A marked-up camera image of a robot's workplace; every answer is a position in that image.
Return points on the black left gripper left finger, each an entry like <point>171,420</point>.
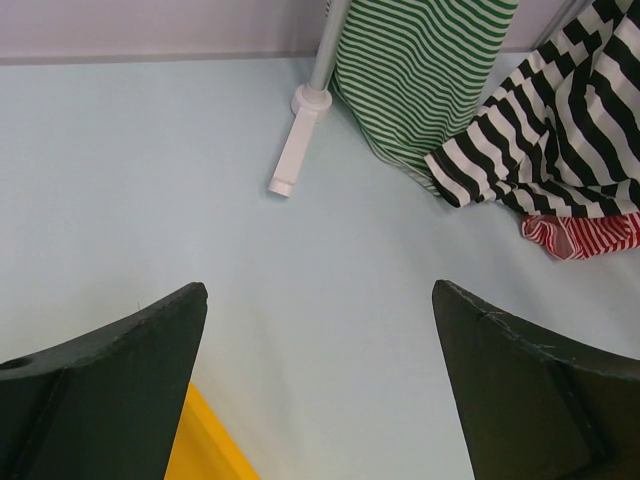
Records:
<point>106,404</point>

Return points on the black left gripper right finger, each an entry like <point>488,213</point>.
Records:
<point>534,404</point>

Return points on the black white striped tank top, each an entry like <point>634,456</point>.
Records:
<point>560,135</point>

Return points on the red white striped tank top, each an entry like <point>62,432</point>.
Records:
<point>568,238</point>

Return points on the green white striped tank top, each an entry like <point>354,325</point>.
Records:
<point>412,72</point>

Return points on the yellow plastic bin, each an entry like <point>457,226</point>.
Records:
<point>202,448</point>

